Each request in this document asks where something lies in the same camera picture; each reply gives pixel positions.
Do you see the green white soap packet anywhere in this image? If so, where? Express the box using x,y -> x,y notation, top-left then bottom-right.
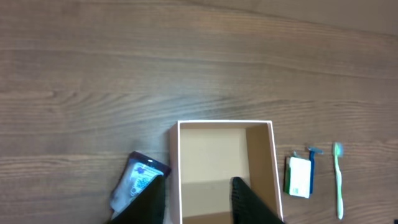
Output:
284,152 -> 312,198

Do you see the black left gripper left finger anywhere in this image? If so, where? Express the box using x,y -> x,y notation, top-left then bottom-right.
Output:
108,175 -> 166,224

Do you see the clear pump sanitizer bottle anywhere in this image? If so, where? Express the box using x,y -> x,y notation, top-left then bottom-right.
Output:
109,151 -> 171,221

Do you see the green white toothbrush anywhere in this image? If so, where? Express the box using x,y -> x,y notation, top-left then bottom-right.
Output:
333,142 -> 344,220

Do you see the blue disposable razor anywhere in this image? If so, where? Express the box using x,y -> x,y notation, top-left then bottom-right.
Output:
307,146 -> 323,195

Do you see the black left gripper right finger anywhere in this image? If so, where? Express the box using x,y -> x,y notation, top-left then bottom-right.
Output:
231,177 -> 284,224

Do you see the white cardboard box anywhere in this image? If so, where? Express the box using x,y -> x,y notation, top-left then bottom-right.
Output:
169,120 -> 284,223

